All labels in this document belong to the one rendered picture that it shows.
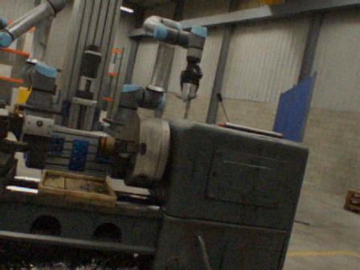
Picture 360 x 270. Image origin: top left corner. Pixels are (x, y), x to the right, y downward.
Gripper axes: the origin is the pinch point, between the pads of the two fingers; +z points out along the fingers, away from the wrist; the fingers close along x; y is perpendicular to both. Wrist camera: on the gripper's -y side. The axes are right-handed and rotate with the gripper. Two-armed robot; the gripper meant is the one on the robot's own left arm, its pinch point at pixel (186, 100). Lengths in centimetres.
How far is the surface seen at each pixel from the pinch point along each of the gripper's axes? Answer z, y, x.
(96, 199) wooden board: 46, -30, 36
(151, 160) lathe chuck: 27.5, -27.8, 17.3
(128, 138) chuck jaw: 22.0, -10.8, 25.5
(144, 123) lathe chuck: 13.8, -21.4, 21.9
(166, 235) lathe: 56, -33, 6
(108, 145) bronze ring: 26.0, -16.3, 33.8
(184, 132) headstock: 13.8, -32.0, 7.4
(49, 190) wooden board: 45, -30, 54
